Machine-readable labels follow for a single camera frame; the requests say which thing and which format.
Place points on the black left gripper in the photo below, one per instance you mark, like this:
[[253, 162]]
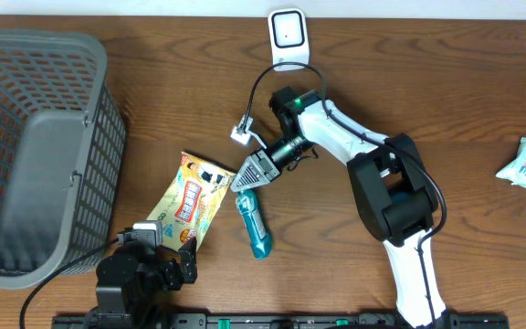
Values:
[[173, 277]]

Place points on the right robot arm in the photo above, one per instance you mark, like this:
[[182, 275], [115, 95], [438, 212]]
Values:
[[395, 196]]

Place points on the yellow wet wipes bag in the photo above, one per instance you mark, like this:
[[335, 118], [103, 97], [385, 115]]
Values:
[[189, 204]]

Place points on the white barcode scanner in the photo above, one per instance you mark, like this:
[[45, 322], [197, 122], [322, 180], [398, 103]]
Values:
[[289, 40]]

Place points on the grey plastic shopping basket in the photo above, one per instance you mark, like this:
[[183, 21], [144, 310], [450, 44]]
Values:
[[61, 145]]

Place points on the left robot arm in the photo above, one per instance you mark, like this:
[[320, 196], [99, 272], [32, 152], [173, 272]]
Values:
[[130, 281]]

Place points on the teal mouthwash bottle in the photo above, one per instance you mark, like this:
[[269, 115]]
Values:
[[248, 208]]

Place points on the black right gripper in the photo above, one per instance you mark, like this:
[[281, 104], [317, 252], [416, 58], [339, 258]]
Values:
[[262, 168]]

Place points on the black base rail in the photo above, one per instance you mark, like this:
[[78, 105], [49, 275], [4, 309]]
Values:
[[362, 320]]

